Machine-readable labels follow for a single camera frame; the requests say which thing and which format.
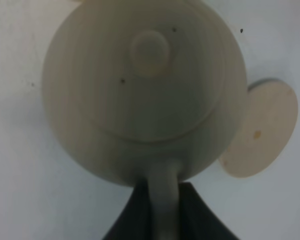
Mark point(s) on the beige teapot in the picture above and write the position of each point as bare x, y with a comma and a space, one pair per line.
145, 90

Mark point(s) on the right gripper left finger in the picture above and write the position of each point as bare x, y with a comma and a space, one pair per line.
135, 221

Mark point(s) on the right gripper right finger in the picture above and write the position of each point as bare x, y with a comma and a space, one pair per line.
195, 219

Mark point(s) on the beige teapot saucer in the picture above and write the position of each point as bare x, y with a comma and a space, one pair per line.
265, 131

